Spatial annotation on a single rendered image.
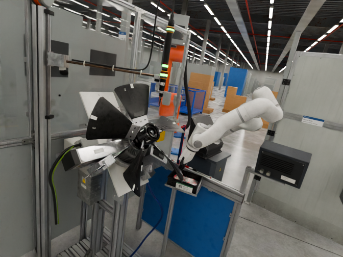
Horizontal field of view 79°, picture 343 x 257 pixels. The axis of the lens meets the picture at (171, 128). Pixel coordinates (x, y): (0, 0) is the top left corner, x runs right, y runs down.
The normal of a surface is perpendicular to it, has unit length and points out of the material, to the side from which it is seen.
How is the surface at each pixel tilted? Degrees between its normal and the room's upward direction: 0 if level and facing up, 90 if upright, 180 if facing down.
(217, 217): 90
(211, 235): 90
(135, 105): 58
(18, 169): 90
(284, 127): 90
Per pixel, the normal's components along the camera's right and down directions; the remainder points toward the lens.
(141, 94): 0.22, -0.36
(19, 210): 0.79, 0.29
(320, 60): -0.59, 0.14
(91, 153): 0.71, -0.40
